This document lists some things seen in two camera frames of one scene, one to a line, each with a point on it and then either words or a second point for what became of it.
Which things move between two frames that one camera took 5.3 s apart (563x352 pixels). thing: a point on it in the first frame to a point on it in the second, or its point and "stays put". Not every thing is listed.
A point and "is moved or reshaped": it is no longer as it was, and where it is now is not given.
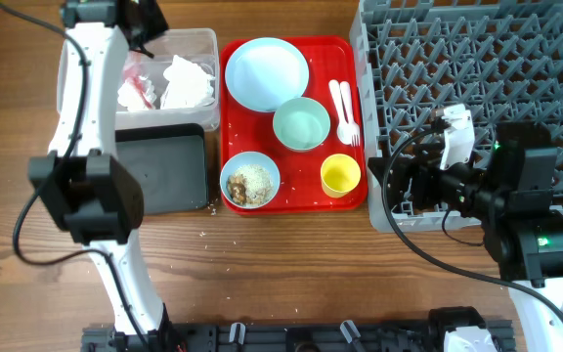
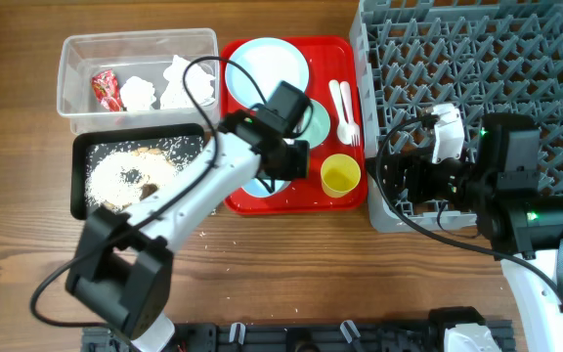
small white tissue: x=131 y=97 stays put
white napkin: x=189 y=85 stays put
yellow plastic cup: x=339 y=174 stays put
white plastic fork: x=355 y=128 stays put
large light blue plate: x=263 y=72 stays put
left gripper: x=158 y=22 to x=297 y=163
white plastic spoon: x=344 y=131 stays put
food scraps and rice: x=249 y=185 to x=114 y=171
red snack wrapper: x=143 y=93 is moved or reshaped
